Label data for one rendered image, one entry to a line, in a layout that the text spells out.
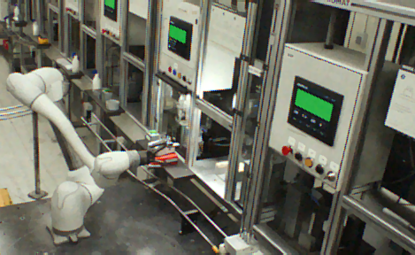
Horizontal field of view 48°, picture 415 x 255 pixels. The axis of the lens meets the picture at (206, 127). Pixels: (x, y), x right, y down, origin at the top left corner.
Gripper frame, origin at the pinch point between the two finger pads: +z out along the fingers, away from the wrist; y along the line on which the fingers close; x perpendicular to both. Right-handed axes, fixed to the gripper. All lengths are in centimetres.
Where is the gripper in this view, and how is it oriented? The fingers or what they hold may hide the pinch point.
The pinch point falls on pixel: (173, 152)
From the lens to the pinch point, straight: 243.7
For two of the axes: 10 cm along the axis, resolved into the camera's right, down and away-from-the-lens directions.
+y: 1.0, -9.2, -3.8
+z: 8.5, -1.2, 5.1
